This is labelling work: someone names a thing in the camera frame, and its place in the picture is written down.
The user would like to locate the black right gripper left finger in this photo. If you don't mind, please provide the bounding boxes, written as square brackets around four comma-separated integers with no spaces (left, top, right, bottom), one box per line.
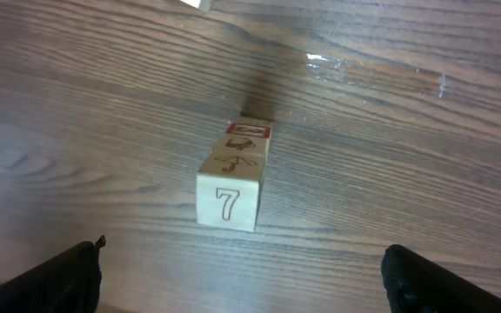
[0,241,102,313]

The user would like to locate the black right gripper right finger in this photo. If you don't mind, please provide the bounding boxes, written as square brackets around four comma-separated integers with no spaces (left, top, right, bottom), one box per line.
[381,244,501,313]

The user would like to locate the wooden block green side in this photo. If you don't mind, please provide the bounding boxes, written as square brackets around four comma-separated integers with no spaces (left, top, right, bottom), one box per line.
[226,117,273,139]

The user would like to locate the wooden elephant block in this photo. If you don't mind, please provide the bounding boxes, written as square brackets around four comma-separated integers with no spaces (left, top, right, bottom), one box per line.
[212,134,271,157]

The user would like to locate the wooden turtle block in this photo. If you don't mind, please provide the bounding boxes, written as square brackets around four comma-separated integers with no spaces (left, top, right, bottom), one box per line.
[180,0,213,12]

